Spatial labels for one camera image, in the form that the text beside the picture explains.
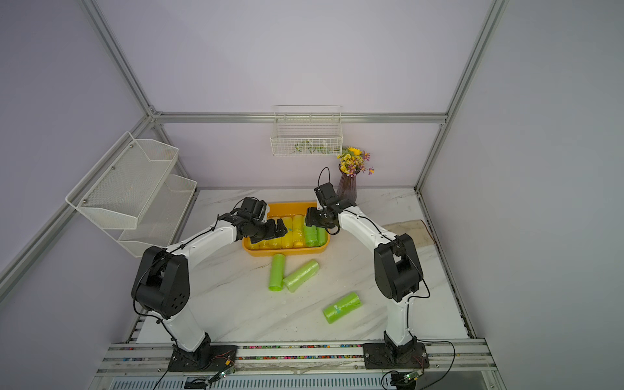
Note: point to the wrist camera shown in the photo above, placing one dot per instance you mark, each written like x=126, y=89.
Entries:
x=253, y=209
x=327, y=197

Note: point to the green trash bag roll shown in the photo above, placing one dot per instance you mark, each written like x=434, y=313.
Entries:
x=310, y=236
x=305, y=272
x=342, y=307
x=322, y=236
x=277, y=272

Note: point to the white mesh lower shelf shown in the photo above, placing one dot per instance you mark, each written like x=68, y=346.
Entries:
x=163, y=217

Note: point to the purple glass vase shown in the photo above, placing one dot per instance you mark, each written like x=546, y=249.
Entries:
x=347, y=188

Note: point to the white mesh shelf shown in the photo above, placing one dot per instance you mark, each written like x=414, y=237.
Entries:
x=117, y=193
x=163, y=217

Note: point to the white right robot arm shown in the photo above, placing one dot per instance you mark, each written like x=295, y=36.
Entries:
x=397, y=270

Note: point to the yellow plastic storage box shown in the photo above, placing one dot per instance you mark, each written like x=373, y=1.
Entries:
x=286, y=209

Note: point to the white wire wall basket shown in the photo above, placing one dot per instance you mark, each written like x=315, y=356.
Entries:
x=300, y=130

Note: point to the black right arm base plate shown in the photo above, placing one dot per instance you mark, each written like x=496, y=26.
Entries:
x=383, y=357

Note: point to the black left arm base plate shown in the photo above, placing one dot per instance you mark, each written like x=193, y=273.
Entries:
x=210, y=358

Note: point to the yellow trash bag roll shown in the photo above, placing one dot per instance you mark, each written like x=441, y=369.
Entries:
x=287, y=239
x=298, y=231
x=273, y=244

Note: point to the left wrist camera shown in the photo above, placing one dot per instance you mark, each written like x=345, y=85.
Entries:
x=253, y=209

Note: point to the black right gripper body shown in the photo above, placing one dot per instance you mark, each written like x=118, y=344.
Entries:
x=318, y=218

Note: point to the aluminium rail frame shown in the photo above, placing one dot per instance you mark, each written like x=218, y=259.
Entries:
x=456, y=364

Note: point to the white mesh upper shelf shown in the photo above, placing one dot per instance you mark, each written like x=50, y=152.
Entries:
x=117, y=193

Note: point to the yellow and purple flowers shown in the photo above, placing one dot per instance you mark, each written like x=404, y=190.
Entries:
x=353, y=161

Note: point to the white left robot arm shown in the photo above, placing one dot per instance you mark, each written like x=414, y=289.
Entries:
x=162, y=283

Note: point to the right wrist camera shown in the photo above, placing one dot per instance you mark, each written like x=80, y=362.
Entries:
x=327, y=197

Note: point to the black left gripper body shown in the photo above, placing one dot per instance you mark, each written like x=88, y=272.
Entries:
x=262, y=231

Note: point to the beige work glove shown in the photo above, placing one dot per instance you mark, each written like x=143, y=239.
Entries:
x=416, y=229

